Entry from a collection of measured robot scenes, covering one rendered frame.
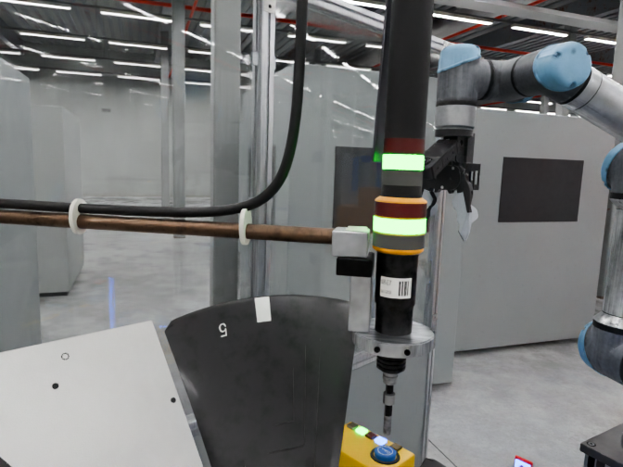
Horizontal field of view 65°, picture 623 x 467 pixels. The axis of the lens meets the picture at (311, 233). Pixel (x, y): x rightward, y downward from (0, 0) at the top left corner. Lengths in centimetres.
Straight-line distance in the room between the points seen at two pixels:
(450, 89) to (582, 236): 423
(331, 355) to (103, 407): 32
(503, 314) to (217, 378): 421
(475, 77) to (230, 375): 69
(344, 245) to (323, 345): 19
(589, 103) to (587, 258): 429
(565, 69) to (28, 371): 88
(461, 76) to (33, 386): 83
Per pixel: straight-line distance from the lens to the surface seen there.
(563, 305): 512
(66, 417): 71
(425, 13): 42
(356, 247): 41
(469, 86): 97
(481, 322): 454
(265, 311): 58
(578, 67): 92
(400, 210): 39
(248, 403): 55
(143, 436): 73
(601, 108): 98
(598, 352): 129
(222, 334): 57
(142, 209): 47
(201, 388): 57
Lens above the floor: 160
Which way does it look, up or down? 8 degrees down
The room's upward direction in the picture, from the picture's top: 2 degrees clockwise
